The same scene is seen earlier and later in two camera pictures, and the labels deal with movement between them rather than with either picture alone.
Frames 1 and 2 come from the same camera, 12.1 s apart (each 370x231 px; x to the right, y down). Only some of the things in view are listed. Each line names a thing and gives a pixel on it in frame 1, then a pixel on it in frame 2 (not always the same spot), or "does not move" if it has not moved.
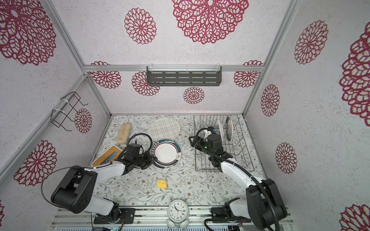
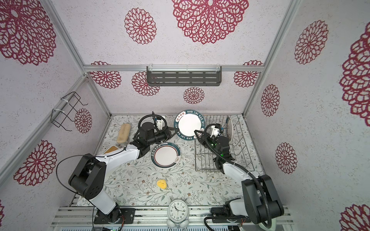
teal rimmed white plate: x=221 y=130 → x=188 y=121
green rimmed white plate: x=166 y=162 does not move
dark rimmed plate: x=229 y=128 does not move
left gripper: x=150 y=160 → x=167 y=133
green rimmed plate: x=167 y=152 does not move
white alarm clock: x=178 y=213 does not move
